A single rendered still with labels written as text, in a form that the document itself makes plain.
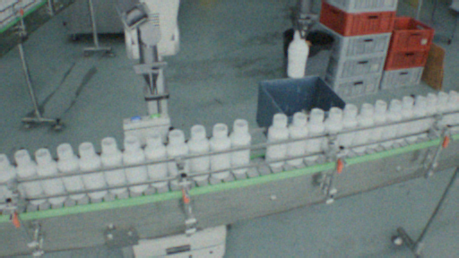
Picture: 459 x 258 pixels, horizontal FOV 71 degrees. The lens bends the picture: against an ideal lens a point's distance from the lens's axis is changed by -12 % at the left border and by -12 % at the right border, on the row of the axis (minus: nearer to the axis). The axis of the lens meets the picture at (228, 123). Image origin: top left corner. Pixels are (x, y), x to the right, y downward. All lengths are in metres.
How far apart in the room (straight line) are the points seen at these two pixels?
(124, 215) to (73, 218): 0.14
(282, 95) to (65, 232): 1.15
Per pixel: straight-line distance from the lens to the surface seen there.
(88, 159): 0.96
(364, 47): 3.45
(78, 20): 4.93
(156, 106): 1.61
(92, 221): 1.08
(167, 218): 1.09
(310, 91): 1.81
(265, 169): 1.10
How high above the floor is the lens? 1.73
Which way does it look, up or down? 35 degrees down
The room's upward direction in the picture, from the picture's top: 2 degrees clockwise
